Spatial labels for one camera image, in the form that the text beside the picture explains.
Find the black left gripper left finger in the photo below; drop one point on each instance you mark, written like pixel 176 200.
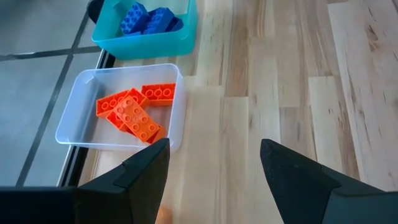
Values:
pixel 136 186

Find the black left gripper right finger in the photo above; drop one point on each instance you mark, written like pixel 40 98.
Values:
pixel 298 193

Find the orange toy building block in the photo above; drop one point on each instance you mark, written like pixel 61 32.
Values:
pixel 158 93
pixel 115 123
pixel 105 105
pixel 136 119
pixel 159 135

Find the blue toy building block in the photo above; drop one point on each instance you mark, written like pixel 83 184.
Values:
pixel 176 25
pixel 133 17
pixel 160 18

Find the clear plastic bin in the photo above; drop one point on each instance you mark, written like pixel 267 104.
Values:
pixel 77 124

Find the translucent teal plastic bin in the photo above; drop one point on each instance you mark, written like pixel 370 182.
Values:
pixel 149 46

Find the black aluminium table frame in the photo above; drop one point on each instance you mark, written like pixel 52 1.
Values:
pixel 70 168

